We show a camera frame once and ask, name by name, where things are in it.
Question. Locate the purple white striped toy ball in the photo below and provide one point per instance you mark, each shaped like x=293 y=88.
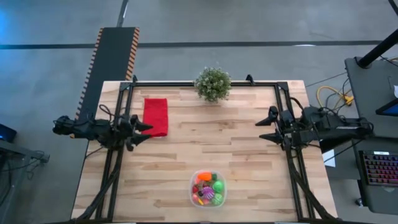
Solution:
x=208 y=193

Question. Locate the black aluminium table frame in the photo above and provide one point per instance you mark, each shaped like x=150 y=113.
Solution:
x=205 y=84

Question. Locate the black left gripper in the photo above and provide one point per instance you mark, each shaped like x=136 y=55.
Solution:
x=124 y=133

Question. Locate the orange toy carrot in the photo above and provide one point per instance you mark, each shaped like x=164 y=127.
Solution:
x=204 y=176

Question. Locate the backlit computer keyboard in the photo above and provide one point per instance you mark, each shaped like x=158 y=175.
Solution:
x=381 y=169

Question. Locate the black device with blue light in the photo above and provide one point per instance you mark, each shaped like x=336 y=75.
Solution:
x=7 y=133

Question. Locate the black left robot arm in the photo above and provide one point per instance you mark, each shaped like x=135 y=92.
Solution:
x=84 y=130

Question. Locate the small black toy berry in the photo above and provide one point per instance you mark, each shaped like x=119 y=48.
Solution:
x=201 y=193

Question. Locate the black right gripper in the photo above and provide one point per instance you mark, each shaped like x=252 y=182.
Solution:
x=289 y=130

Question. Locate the black mat with striped edges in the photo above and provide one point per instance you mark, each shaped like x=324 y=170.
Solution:
x=112 y=56

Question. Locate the grey desk under keyboard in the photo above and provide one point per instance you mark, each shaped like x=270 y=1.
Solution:
x=360 y=199

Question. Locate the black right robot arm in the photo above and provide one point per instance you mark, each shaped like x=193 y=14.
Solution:
x=335 y=127

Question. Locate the yellow toy banana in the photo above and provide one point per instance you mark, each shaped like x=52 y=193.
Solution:
x=201 y=202

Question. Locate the clear plastic tupperware container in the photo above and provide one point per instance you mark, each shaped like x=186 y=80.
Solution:
x=222 y=174

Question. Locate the small green potted plant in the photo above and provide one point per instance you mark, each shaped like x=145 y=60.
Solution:
x=213 y=84

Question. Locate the white paper sheet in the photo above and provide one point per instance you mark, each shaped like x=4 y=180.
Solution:
x=329 y=158

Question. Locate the round green toy fruit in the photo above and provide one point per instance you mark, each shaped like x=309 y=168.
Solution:
x=217 y=199

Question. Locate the grey desk with black pole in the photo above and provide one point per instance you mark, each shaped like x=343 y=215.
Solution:
x=370 y=93

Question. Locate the red folded cloth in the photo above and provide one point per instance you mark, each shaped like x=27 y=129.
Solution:
x=155 y=115

